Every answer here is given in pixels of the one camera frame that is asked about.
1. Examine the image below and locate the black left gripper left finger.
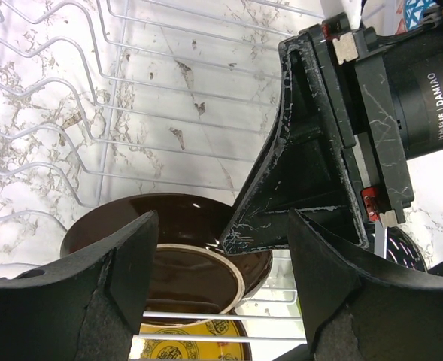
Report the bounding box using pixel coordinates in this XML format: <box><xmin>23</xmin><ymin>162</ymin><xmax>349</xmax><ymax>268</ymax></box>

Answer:
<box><xmin>0</xmin><ymin>211</ymin><xmax>159</xmax><ymax>360</ymax></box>

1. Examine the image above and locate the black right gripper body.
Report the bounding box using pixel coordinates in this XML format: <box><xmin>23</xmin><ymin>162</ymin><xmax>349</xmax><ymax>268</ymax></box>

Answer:
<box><xmin>319</xmin><ymin>1</ymin><xmax>443</xmax><ymax>227</ymax></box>

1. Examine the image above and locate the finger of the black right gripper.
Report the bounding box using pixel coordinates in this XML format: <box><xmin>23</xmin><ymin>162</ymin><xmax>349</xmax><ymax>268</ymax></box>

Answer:
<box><xmin>220</xmin><ymin>28</ymin><xmax>369</xmax><ymax>255</ymax></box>

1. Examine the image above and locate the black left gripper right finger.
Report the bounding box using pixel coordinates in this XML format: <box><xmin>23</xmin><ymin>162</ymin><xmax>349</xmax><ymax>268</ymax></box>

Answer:
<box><xmin>287</xmin><ymin>208</ymin><xmax>443</xmax><ymax>361</ymax></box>

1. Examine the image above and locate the plain black plate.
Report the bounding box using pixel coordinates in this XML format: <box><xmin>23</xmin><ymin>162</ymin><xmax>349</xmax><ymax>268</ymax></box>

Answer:
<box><xmin>386</xmin><ymin>227</ymin><xmax>427</xmax><ymax>272</ymax></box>

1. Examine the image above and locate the blue patterned bowl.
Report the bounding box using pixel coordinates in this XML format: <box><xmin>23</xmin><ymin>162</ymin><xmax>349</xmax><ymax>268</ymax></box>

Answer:
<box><xmin>396</xmin><ymin>0</ymin><xmax>436</xmax><ymax>34</ymax></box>

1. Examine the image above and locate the yellow patterned black plate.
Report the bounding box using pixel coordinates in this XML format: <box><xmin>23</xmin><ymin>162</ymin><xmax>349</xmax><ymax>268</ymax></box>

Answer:
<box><xmin>129</xmin><ymin>310</ymin><xmax>252</xmax><ymax>360</ymax></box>

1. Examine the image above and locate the lime green plate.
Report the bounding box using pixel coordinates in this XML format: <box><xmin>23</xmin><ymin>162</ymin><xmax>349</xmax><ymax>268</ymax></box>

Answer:
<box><xmin>296</xmin><ymin>293</ymin><xmax>302</xmax><ymax>318</ymax></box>

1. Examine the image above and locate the clear wire dish rack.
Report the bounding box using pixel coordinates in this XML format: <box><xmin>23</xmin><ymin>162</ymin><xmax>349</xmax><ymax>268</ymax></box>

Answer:
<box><xmin>0</xmin><ymin>0</ymin><xmax>327</xmax><ymax>345</ymax></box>

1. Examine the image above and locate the white plate holder wire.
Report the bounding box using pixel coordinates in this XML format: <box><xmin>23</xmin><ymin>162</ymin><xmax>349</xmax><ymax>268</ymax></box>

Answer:
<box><xmin>0</xmin><ymin>0</ymin><xmax>109</xmax><ymax>208</ymax></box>

